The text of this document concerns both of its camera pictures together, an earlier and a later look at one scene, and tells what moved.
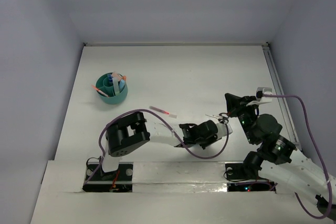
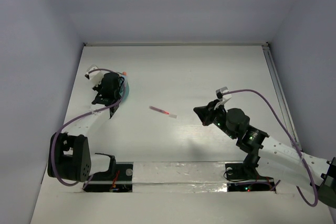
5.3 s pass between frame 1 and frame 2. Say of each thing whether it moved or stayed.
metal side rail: stayed
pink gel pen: stayed
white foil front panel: stayed
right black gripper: moved
